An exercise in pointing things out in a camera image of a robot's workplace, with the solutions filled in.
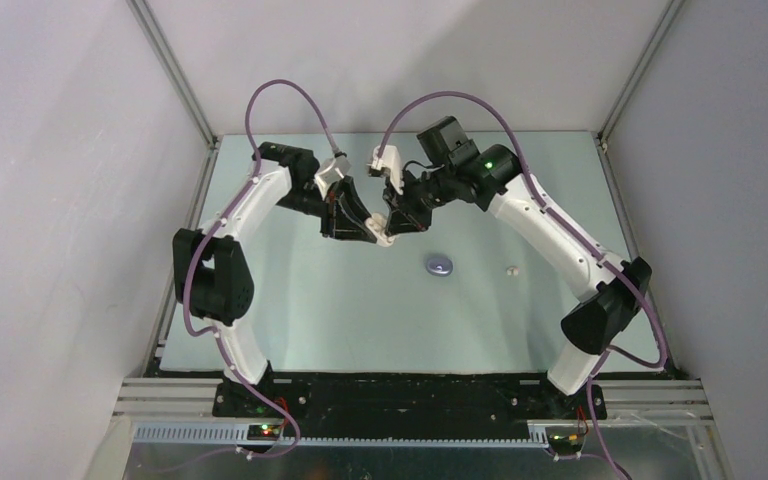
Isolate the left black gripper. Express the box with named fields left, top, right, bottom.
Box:
left=275, top=174, right=380, bottom=242

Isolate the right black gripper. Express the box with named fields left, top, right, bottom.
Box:
left=382, top=165, right=457, bottom=236

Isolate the white earbud charging case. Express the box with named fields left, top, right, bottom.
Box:
left=365, top=212, right=396, bottom=247

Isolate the purple earbud charging case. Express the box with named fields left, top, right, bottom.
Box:
left=425, top=254, right=454, bottom=277

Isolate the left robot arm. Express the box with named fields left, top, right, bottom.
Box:
left=172, top=142, right=379, bottom=417

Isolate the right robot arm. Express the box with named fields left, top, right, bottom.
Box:
left=369, top=116, right=652, bottom=418

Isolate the left controller board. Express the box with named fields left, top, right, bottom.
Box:
left=246, top=423, right=283, bottom=442

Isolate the controller board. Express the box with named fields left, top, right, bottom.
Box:
left=246, top=423, right=283, bottom=442
left=546, top=434, right=587, bottom=461

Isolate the right controller board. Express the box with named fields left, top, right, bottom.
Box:
left=546, top=434, right=587, bottom=461

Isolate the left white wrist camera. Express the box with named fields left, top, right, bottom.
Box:
left=314, top=152, right=351, bottom=199

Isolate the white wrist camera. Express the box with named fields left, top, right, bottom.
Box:
left=367, top=144, right=404, bottom=195
left=314, top=152, right=351, bottom=199

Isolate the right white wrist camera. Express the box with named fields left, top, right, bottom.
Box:
left=367, top=144, right=404, bottom=195

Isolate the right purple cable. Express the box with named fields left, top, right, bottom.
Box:
left=373, top=91, right=670, bottom=480

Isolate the purple cable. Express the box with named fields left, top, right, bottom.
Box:
left=180, top=79, right=342, bottom=462
left=373, top=91, right=670, bottom=480

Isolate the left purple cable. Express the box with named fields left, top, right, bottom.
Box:
left=180, top=79, right=342, bottom=462

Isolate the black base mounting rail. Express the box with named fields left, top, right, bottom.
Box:
left=212, top=370, right=607, bottom=441

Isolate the left aluminium frame post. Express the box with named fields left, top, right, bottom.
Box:
left=126, top=0, right=218, bottom=164

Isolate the aluminium frame post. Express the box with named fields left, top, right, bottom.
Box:
left=597, top=0, right=686, bottom=143
left=126, top=0, right=218, bottom=164

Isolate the right aluminium frame post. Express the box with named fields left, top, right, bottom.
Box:
left=597, top=0, right=686, bottom=143

